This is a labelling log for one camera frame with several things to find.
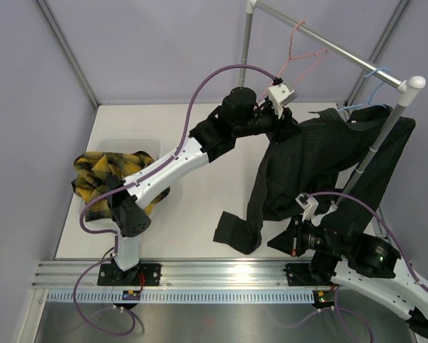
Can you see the yellow plaid shirt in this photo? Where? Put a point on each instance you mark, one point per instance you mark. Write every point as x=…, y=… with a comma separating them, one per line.
x=93, y=168

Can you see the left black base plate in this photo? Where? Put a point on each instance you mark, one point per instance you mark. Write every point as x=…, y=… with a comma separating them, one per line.
x=146, y=274

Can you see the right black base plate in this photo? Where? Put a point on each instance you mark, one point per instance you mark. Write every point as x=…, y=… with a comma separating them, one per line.
x=298, y=274

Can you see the white slotted cable duct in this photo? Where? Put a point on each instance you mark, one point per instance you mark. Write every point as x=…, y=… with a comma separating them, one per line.
x=186, y=296

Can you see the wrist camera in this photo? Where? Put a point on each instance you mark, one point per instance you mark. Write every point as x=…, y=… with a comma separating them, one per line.
x=281, y=95
x=308, y=204

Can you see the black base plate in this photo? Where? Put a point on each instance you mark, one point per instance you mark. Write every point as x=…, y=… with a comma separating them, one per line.
x=146, y=274
x=298, y=274

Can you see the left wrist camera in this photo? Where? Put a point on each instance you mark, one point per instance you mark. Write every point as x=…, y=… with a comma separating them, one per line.
x=281, y=95

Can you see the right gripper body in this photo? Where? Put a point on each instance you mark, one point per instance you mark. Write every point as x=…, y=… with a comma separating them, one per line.
x=296, y=229

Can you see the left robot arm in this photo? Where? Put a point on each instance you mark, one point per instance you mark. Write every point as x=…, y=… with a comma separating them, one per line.
x=239, y=115

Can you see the dark pinstripe shirt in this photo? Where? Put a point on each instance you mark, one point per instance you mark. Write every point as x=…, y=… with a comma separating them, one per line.
x=310, y=162

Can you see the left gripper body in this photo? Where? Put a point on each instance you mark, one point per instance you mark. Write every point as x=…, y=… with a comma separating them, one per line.
x=274, y=124

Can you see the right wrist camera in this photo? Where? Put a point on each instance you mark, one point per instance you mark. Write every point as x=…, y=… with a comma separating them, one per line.
x=308, y=204

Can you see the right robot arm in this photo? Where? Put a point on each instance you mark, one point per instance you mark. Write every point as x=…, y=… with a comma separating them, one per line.
x=372, y=267

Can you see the blue wire hanger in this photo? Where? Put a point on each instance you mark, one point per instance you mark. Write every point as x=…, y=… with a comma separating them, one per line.
x=357, y=98

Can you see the aluminium mounting rail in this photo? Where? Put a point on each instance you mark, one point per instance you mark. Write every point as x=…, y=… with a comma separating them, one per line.
x=177, y=274

